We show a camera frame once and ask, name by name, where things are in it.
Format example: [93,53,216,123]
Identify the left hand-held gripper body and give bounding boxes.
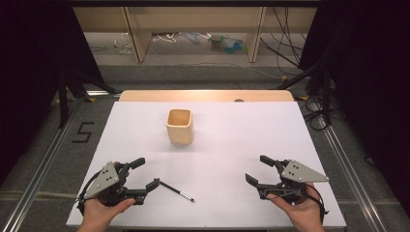
[77,161,147,208]

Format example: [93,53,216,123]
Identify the square wooden pen holder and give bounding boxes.
[165,108,194,147]

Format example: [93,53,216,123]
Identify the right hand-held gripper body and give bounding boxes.
[256,159,331,205]

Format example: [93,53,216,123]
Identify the black pen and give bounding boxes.
[159,181,196,203]

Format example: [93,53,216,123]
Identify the dark curtain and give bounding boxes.
[0,0,104,187]
[299,0,410,211]

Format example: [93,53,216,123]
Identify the coiled white cable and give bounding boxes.
[152,33,178,44]

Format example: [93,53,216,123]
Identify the aluminium floor rail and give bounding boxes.
[306,101,390,232]
[0,91,121,232]

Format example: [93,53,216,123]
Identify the black metal stand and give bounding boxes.
[274,61,334,127]
[56,69,118,130]

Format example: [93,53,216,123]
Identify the coiled black floor cables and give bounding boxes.
[303,96,334,131]

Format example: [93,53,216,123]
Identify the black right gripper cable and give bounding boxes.
[307,183,330,225]

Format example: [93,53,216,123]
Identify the white board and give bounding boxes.
[66,101,347,230]

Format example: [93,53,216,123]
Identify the clear plastic bag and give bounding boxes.
[113,32,133,55]

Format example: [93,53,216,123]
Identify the person's left hand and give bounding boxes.
[76,197,136,232]

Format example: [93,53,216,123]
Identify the person's right hand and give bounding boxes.
[266,183,325,232]

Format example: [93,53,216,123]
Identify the beige wooden shelf unit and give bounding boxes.
[73,6,318,64]

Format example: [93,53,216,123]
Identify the wooden table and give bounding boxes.
[118,89,296,102]

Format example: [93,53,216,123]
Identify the bundle of black hanging cables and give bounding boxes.
[259,7,308,77]

